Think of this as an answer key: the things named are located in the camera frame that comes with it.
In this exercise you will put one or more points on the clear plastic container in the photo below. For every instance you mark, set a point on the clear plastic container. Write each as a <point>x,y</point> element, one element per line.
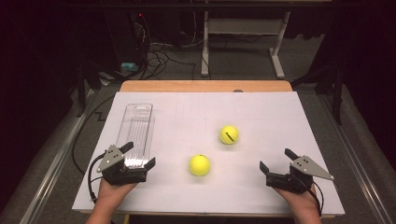
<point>137,130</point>

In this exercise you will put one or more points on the wooden table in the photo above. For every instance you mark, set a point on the wooden table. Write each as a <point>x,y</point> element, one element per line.
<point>202,86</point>

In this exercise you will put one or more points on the black metal stand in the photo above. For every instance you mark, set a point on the black metal stand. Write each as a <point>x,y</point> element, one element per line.
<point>337,93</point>
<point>81,90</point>

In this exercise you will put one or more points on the yellow tennis ball black print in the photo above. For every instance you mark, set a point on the yellow tennis ball black print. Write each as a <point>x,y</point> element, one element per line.
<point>229,134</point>

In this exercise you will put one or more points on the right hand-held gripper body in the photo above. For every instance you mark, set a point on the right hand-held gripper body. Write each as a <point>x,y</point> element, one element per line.
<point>306,168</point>

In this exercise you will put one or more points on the plain yellow tennis ball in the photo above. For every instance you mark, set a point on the plain yellow tennis ball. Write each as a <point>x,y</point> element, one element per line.
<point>199,165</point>

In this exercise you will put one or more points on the white metal stand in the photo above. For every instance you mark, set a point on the white metal stand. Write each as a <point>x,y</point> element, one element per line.
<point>243,26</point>

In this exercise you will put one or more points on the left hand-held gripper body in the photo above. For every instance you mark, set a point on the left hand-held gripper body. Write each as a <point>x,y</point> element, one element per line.
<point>111,159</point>

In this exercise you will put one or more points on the grey round table grommet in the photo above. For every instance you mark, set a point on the grey round table grommet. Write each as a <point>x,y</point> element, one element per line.
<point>238,90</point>

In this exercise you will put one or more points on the aluminium floor rail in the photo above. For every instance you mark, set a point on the aluminium floor rail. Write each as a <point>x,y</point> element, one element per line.
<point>358,161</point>
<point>56,161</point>

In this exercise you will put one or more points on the teal box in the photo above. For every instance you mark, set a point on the teal box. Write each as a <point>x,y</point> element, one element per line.
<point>130,66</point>

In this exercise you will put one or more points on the white board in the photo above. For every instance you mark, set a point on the white board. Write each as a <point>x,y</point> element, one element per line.
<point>193,109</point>

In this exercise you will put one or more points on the person's left hand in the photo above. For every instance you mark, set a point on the person's left hand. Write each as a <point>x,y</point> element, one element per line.
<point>109,192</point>

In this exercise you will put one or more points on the person's right hand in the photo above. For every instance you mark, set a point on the person's right hand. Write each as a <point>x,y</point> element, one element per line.
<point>299,200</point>

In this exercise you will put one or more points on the black computer tower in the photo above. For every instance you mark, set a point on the black computer tower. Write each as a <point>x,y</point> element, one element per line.
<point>127,37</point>

